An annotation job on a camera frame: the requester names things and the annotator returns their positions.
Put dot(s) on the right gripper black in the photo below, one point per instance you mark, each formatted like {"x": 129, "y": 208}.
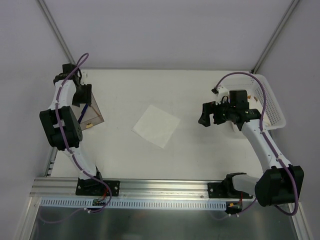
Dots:
{"x": 216, "y": 113}

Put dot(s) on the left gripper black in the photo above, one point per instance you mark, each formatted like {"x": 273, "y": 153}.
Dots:
{"x": 83, "y": 94}

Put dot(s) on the white paper napkin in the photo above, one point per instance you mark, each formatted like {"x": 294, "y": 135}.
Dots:
{"x": 156, "y": 126}

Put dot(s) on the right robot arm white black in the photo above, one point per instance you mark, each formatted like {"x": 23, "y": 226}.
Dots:
{"x": 281, "y": 182}

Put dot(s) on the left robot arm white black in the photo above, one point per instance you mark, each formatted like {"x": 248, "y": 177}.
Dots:
{"x": 61, "y": 126}

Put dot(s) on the smoky transparent plastic container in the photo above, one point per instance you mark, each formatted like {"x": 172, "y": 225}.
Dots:
{"x": 92, "y": 115}

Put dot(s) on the white plastic basket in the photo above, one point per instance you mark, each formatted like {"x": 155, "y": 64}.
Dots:
{"x": 260, "y": 96}

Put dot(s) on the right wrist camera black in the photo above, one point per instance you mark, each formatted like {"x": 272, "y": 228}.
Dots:
{"x": 238, "y": 97}

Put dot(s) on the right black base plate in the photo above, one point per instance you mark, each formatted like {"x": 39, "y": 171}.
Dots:
{"x": 222, "y": 190}

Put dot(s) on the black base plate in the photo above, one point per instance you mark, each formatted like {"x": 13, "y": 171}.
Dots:
{"x": 222, "y": 190}
{"x": 90, "y": 187}

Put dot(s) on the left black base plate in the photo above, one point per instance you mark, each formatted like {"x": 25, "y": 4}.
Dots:
{"x": 90, "y": 187}

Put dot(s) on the aluminium front rail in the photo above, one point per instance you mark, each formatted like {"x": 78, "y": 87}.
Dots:
{"x": 129, "y": 188}

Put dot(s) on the white slotted cable duct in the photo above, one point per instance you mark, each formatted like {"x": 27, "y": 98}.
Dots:
{"x": 150, "y": 204}

